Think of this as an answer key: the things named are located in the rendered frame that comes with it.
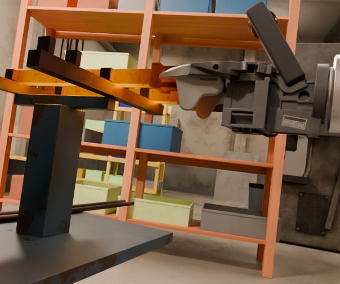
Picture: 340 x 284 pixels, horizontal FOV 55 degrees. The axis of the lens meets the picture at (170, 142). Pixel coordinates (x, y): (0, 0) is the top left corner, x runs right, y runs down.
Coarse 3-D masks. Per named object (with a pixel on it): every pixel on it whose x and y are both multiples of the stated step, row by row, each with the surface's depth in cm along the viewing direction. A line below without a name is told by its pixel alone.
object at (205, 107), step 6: (204, 96) 48; (210, 96) 48; (216, 96) 47; (222, 96) 47; (204, 102) 48; (210, 102) 48; (216, 102) 47; (222, 102) 47; (198, 108) 49; (204, 108) 48; (210, 108) 48; (198, 114) 49; (204, 114) 48; (210, 114) 48
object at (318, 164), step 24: (312, 48) 405; (336, 48) 397; (312, 72) 402; (288, 144) 448; (312, 144) 425; (336, 144) 415; (312, 168) 421; (336, 168) 412; (288, 192) 427; (312, 192) 418; (336, 192) 407; (288, 216) 424; (312, 216) 414; (336, 216) 407; (288, 240) 421; (312, 240) 413; (336, 240) 405
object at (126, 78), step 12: (24, 72) 58; (36, 72) 57; (96, 72) 51; (120, 72) 50; (132, 72) 49; (144, 72) 48; (156, 72) 46; (36, 84) 59; (48, 84) 57; (60, 84) 56; (72, 84) 55; (120, 84) 50; (132, 84) 49; (144, 84) 48; (156, 84) 46; (168, 84) 46
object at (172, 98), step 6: (48, 90) 71; (54, 90) 71; (66, 90) 69; (72, 90) 69; (78, 90) 68; (84, 90) 67; (132, 90) 63; (138, 90) 62; (156, 90) 61; (156, 96) 60; (162, 96) 60; (168, 96) 59; (174, 96) 59; (156, 102) 62; (162, 102) 61; (168, 102) 61; (174, 102) 60; (216, 108) 56; (222, 108) 55
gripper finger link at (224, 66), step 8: (192, 64) 41; (200, 64) 41; (208, 64) 40; (216, 64) 40; (224, 64) 39; (232, 64) 39; (240, 64) 39; (192, 72) 41; (200, 72) 41; (208, 72) 41; (216, 72) 40; (224, 72) 39; (232, 72) 39; (240, 72) 40; (248, 72) 40
